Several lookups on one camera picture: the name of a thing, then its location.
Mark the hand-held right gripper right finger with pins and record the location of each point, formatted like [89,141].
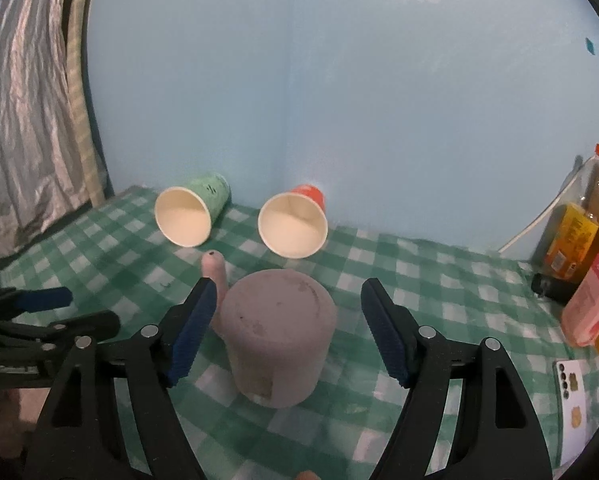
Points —
[387,341]

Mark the orange paper cup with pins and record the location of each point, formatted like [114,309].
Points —
[292,227]

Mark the green paper cup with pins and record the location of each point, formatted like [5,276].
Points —
[183,216]

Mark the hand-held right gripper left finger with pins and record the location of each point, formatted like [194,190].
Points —
[194,332]

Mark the blue wall sticker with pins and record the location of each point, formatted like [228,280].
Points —
[590,46]

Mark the black small object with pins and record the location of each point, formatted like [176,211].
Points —
[554,288]

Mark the grey shiny curtain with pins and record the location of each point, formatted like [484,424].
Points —
[19,110]

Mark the white smartphone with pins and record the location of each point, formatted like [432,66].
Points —
[577,400]

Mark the pink carton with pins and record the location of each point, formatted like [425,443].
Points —
[595,300]

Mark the beige fabric strip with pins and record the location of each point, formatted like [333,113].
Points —
[77,85]

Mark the pink plastic mug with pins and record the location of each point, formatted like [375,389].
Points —
[279,330]

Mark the green checked tablecloth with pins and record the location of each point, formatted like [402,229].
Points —
[429,275]

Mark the orange-cap drink bottle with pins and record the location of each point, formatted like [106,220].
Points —
[572,240]

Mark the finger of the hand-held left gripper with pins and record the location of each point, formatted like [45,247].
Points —
[42,299]
[87,325]

